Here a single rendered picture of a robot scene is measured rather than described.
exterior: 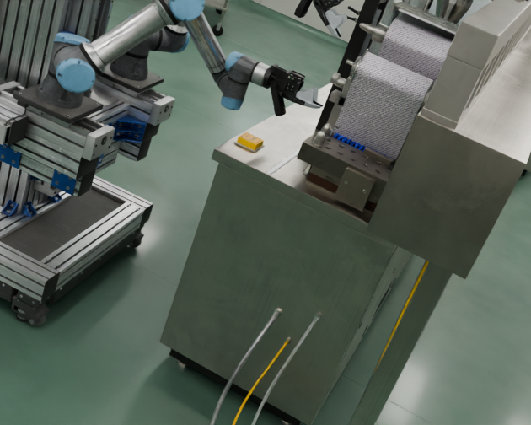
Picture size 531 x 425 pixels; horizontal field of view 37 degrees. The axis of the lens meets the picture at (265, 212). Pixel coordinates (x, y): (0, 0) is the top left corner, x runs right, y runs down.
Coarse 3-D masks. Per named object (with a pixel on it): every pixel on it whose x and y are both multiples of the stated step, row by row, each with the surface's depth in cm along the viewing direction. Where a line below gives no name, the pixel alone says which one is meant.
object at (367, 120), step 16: (352, 96) 261; (368, 96) 259; (352, 112) 263; (368, 112) 261; (384, 112) 259; (400, 112) 257; (336, 128) 267; (352, 128) 265; (368, 128) 263; (384, 128) 261; (400, 128) 259; (368, 144) 265; (384, 144) 262; (400, 144) 260
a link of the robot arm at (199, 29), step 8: (200, 16) 269; (192, 24) 269; (200, 24) 270; (208, 24) 273; (192, 32) 271; (200, 32) 271; (208, 32) 273; (200, 40) 273; (208, 40) 274; (216, 40) 277; (200, 48) 276; (208, 48) 275; (216, 48) 277; (208, 56) 277; (216, 56) 278; (224, 56) 281; (208, 64) 280; (216, 64) 279; (224, 64) 281; (216, 72) 281; (224, 72) 282; (216, 80) 285
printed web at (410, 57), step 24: (408, 24) 276; (384, 48) 276; (408, 48) 273; (432, 48) 271; (360, 72) 258; (384, 72) 256; (408, 72) 257; (432, 72) 273; (384, 96) 257; (408, 96) 254
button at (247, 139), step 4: (248, 132) 273; (240, 136) 268; (244, 136) 269; (248, 136) 270; (252, 136) 271; (240, 140) 267; (244, 140) 267; (248, 140) 267; (252, 140) 268; (256, 140) 269; (260, 140) 270; (244, 144) 267; (248, 144) 267; (252, 144) 266; (256, 144) 266; (260, 144) 270; (252, 148) 267; (256, 148) 268
